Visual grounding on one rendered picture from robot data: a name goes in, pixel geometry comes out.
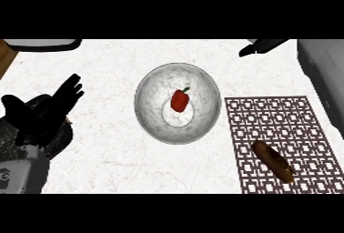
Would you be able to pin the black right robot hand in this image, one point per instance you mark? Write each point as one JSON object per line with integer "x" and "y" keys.
{"x": 261, "y": 46}

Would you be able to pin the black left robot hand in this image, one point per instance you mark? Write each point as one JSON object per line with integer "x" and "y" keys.
{"x": 41, "y": 118}

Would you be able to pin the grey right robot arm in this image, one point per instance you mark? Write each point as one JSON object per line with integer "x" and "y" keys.
{"x": 325, "y": 72}

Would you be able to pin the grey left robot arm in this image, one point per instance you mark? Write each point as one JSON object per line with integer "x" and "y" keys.
{"x": 22, "y": 173}

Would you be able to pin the white marble bowl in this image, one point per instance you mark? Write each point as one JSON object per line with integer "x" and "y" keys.
{"x": 154, "y": 115}

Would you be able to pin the brown patterned placemat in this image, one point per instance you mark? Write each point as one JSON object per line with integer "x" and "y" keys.
{"x": 286, "y": 121}

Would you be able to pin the red bell pepper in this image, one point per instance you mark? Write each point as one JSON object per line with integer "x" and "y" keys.
{"x": 180, "y": 101}

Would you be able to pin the brown wooden board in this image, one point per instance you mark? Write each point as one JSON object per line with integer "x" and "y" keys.
{"x": 4, "y": 57}

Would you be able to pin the grey appliance with dark rim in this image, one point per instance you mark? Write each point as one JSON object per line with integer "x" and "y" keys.
{"x": 40, "y": 45}

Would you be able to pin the brown sweet potato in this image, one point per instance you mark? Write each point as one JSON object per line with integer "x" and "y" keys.
{"x": 273, "y": 160}

